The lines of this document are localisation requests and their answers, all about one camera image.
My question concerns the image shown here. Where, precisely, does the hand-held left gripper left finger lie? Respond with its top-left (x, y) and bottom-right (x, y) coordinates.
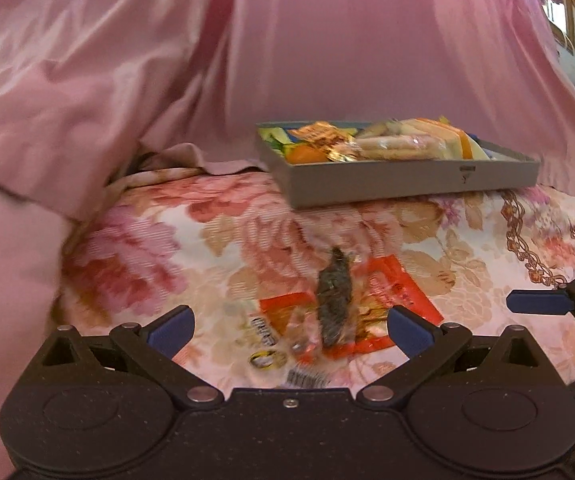
top-left (35, 304), bottom-right (224, 409)

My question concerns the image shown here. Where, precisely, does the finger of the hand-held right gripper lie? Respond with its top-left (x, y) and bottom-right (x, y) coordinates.
top-left (506, 282), bottom-right (575, 316)

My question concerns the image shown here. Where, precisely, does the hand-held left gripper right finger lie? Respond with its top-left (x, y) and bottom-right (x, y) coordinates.
top-left (356, 304), bottom-right (544, 409)

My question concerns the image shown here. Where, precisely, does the red clear snack packet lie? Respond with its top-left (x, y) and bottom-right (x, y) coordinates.
top-left (248, 254), bottom-right (444, 389)

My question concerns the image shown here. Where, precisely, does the dark dried snack clear packet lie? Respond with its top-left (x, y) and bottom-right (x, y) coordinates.
top-left (287, 246), bottom-right (364, 362)

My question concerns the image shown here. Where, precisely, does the grey cardboard box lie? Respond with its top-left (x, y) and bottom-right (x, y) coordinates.
top-left (255, 119), bottom-right (543, 211)

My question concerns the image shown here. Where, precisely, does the round rice cracker packet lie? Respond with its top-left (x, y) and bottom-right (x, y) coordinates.
top-left (355, 135), bottom-right (441, 161)

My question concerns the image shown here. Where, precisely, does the orange mandarin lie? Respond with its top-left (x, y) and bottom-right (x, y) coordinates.
top-left (286, 145), bottom-right (329, 165)

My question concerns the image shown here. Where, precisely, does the gold foil snack packet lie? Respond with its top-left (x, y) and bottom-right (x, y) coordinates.
top-left (287, 121), bottom-right (363, 163)

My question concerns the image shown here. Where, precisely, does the yellow green wafer packet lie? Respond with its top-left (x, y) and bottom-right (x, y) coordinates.
top-left (259, 126), bottom-right (298, 157)

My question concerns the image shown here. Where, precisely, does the floral bedsheet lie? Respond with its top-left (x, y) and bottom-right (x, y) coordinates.
top-left (52, 160), bottom-right (575, 397)

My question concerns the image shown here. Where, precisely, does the pale yellow wrapped packet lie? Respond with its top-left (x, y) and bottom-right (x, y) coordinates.
top-left (400, 116), bottom-right (491, 161)

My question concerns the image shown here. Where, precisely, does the pink quilt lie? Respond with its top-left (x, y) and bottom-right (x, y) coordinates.
top-left (0, 0), bottom-right (575, 480)

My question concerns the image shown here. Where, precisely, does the window frame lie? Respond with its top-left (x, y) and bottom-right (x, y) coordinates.
top-left (546, 0), bottom-right (575, 57)

